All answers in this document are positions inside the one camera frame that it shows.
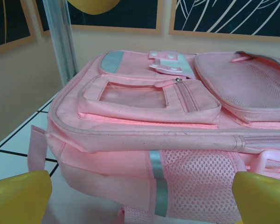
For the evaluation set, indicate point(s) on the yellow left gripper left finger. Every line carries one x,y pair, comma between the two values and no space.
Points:
16,200

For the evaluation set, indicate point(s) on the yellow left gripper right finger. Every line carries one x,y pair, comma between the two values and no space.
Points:
263,200

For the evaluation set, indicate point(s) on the aluminium corner post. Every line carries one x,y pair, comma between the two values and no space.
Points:
60,42

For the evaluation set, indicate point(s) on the pink student backpack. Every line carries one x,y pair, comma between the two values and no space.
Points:
154,112

